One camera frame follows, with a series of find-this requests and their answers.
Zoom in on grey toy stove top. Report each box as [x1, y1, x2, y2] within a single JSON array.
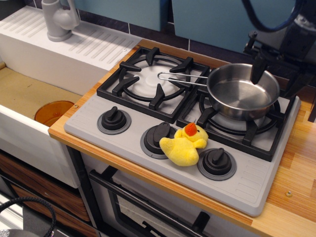
[[64, 47, 301, 216]]

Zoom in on black left stove knob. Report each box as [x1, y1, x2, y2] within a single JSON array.
[[97, 106, 131, 135]]

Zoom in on black braided cable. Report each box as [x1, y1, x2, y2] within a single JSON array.
[[0, 196, 57, 237]]

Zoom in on black stove knob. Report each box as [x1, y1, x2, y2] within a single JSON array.
[[97, 106, 131, 135], [140, 122, 176, 159], [197, 148, 237, 181]]

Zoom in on black oven door handle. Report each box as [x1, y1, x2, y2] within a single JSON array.
[[89, 166, 209, 237]]

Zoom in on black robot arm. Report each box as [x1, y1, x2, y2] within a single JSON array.
[[242, 0, 316, 97]]

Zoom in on orange plastic sink drain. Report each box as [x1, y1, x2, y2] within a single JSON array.
[[34, 100, 74, 127]]

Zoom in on stainless steel saucepan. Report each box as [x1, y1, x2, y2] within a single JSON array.
[[157, 63, 280, 121]]

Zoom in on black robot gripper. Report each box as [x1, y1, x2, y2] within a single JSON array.
[[244, 14, 316, 98]]

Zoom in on white toy sink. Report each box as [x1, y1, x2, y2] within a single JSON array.
[[0, 6, 140, 188]]

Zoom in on black right burner grate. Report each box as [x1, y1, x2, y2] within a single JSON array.
[[176, 69, 301, 161]]

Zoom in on black burner grate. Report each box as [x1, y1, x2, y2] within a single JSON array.
[[97, 47, 210, 123], [176, 69, 301, 161]]

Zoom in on wooden drawer fronts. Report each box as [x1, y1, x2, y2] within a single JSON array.
[[0, 151, 98, 237]]

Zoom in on black right stove knob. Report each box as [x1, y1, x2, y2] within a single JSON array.
[[197, 148, 237, 181]]

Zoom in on black blue arm cable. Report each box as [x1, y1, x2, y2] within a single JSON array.
[[240, 0, 304, 33]]

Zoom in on grey toy faucet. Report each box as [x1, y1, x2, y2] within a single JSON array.
[[41, 0, 80, 42]]

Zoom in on grey oven door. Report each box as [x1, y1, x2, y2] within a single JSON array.
[[82, 155, 254, 237]]

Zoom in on black left burner grate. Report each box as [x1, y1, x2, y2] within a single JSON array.
[[97, 47, 210, 123]]

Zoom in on black middle stove knob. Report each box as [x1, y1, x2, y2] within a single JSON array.
[[140, 122, 176, 159]]

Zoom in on yellow stuffed duck toy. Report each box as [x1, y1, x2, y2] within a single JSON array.
[[159, 123, 208, 167]]

